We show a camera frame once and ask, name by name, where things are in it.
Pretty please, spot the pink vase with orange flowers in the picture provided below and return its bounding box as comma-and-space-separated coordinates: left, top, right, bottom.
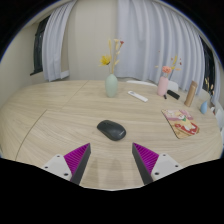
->
154, 54, 183, 97

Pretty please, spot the dark window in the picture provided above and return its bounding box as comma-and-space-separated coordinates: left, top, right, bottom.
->
199, 36, 216, 94
29, 14, 51, 76

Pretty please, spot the black computer mouse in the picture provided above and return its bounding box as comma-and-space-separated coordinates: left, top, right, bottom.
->
96, 119, 127, 142

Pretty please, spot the black rectangular case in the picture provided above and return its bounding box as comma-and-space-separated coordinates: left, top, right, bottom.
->
166, 89, 181, 101

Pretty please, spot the bronze drink bottle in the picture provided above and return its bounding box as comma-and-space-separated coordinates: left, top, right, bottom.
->
183, 80, 199, 108

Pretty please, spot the white chair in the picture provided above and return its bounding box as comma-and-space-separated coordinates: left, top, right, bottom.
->
214, 107, 224, 132
125, 79, 158, 88
167, 80, 179, 93

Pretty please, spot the blue vase with dried flowers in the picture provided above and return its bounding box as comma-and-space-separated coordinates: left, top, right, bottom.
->
199, 77, 216, 115

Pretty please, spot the green vase with yellow flowers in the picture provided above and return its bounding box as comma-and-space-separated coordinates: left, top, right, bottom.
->
98, 38, 125, 99

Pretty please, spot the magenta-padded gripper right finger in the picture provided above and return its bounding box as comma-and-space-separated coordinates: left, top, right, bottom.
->
131, 142, 183, 185

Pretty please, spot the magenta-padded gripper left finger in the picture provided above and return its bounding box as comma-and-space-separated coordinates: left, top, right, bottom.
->
42, 142, 92, 185

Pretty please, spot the wide white curtain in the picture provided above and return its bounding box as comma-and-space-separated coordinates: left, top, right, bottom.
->
114, 0, 206, 96

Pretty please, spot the white remote control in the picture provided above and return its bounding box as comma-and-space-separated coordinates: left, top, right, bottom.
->
127, 90, 149, 103

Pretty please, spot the cartoon print mouse pad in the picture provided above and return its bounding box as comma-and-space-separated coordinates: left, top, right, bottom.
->
161, 108, 200, 140

